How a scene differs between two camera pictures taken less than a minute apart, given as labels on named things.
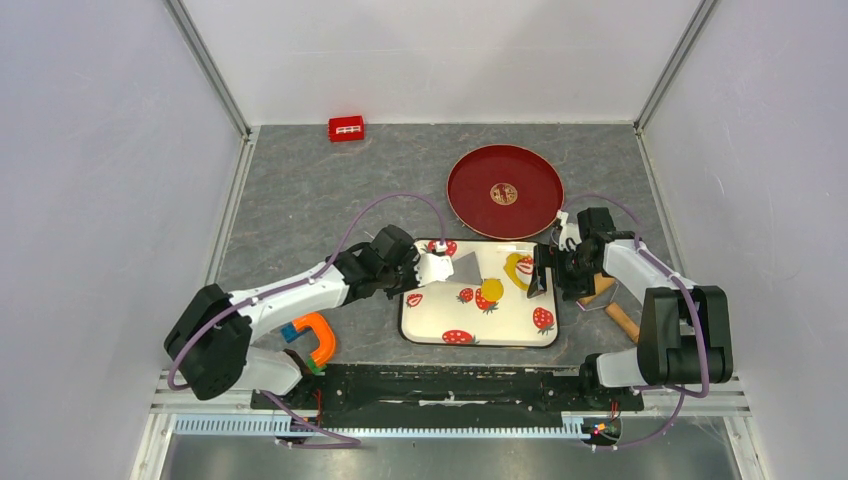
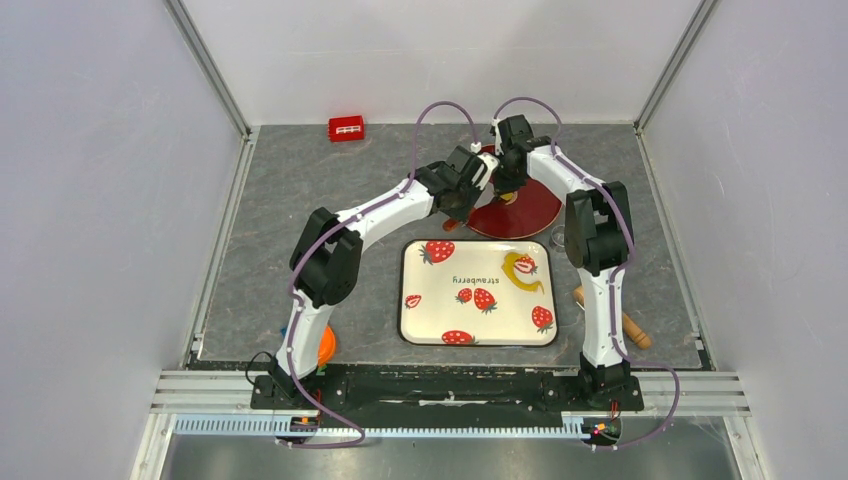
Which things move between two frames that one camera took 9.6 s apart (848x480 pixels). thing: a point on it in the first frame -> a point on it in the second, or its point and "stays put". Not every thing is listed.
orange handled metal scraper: x=466 y=270 -> x=451 y=224
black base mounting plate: x=437 y=394 stays put
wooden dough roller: x=619 y=317 stays put
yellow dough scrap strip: x=510 y=268 stays put
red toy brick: x=346 y=128 stays put
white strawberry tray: x=454 y=313 stays put
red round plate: x=505 y=192 stays put
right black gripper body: x=573 y=276 -> x=505 y=180
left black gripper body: x=395 y=279 -> x=468 y=196
